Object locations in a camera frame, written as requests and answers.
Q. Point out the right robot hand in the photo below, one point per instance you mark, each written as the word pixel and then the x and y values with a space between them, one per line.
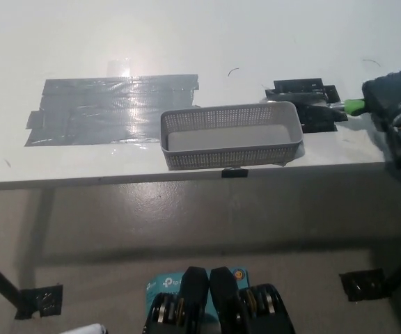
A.
pixel 392 95

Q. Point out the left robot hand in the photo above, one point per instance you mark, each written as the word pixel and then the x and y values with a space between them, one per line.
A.
pixel 89 330

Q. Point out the black tape patch on desk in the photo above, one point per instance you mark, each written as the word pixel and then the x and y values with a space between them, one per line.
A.
pixel 291 87

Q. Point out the black robot body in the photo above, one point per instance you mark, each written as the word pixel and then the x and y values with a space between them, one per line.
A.
pixel 197 288

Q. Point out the teal tp-link box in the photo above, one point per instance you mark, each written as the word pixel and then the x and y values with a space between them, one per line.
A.
pixel 162 283

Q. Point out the gray perforated plastic basket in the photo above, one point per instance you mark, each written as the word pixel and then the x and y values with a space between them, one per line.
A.
pixel 232 139

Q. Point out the small black tape strip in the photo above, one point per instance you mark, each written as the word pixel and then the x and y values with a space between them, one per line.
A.
pixel 235 173

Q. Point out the large gray duct tape patch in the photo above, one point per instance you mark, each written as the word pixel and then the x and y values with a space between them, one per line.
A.
pixel 96 111

